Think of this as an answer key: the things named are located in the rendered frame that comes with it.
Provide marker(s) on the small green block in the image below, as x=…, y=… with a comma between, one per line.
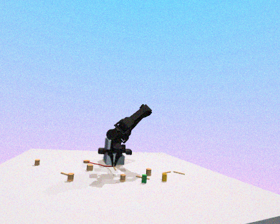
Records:
x=144, y=178

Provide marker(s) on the yellow cylinder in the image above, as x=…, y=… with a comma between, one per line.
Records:
x=164, y=177

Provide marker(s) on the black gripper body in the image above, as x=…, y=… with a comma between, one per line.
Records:
x=103, y=150

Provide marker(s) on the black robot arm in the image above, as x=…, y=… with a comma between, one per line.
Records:
x=124, y=127

